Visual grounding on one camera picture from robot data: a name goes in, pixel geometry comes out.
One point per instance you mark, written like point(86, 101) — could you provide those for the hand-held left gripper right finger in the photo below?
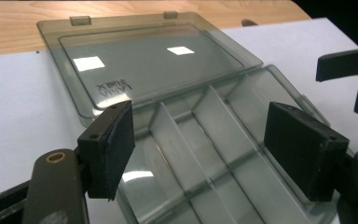
point(304, 149)

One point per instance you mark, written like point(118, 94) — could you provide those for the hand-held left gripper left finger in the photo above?
point(108, 149)

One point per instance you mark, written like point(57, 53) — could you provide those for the smoky clear plastic compartment box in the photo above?
point(155, 62)

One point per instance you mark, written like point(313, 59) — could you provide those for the black curtain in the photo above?
point(348, 18)

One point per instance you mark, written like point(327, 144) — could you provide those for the dark round table grommet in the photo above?
point(248, 22)

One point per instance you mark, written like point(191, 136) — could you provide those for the wooden table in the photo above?
point(12, 25)

